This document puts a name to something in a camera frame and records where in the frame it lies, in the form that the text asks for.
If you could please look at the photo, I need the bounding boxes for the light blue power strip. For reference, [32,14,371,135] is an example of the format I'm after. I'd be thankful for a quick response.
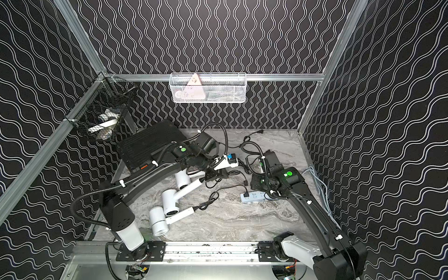
[240,191,266,204]

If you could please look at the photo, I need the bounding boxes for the white hair dryer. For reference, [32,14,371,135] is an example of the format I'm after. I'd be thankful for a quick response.
[175,169,205,190]
[162,177,205,217]
[149,206,195,237]

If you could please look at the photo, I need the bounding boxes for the clear wall basket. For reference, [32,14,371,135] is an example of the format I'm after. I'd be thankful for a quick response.
[169,72,247,104]

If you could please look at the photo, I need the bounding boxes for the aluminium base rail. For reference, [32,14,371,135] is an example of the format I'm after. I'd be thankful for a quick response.
[71,241,295,265]

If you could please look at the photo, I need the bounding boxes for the white hair dryer lower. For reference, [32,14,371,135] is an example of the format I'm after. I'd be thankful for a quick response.
[149,206,195,237]

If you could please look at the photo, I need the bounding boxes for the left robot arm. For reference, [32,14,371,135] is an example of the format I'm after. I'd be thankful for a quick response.
[70,132,238,252]

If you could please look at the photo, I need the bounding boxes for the white items in basket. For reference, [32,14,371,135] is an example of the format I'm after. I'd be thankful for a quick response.
[87,108,121,141]

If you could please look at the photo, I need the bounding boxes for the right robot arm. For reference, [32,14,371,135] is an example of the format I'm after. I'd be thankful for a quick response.
[250,151,368,280]

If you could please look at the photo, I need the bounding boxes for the pink triangular card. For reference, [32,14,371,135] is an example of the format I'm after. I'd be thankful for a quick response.
[176,73,206,101]

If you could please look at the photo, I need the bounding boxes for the green dryer black cable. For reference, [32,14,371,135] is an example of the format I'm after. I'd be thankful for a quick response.
[218,129,265,149]

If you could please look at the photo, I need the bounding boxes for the black wire basket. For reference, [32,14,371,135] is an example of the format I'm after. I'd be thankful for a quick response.
[65,77,138,142]

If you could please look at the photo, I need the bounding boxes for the black plastic tool case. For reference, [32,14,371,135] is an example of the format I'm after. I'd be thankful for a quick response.
[117,120,187,173]

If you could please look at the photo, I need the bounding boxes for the white hair dryer upper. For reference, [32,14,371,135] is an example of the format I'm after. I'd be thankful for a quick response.
[175,169,205,190]

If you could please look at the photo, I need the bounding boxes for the white hair dryer middle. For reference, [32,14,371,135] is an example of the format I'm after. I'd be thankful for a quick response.
[162,177,205,217]

